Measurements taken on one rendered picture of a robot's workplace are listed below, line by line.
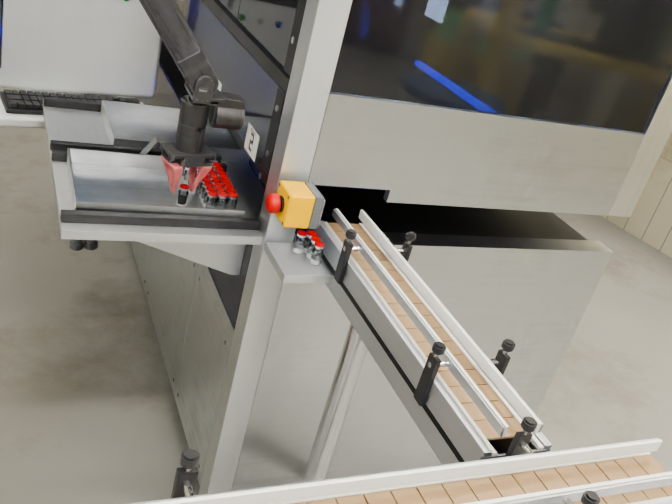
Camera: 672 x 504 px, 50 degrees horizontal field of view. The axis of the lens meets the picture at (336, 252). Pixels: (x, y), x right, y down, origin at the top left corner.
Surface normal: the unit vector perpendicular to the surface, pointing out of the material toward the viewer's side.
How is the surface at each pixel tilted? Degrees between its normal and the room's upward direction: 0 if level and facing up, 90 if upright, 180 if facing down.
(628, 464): 0
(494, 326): 90
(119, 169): 0
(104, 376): 0
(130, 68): 90
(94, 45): 90
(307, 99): 90
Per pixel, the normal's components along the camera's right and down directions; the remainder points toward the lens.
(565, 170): 0.36, 0.51
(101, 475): 0.24, -0.86
